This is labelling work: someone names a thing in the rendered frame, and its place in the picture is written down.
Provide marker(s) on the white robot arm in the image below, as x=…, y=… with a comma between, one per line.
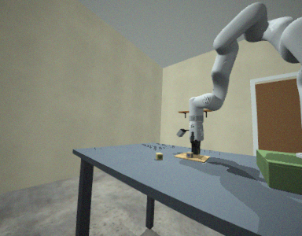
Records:
x=252, y=23

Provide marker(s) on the beige flat mat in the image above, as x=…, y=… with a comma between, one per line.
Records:
x=198, y=158

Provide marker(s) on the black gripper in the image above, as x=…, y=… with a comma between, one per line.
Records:
x=196, y=132

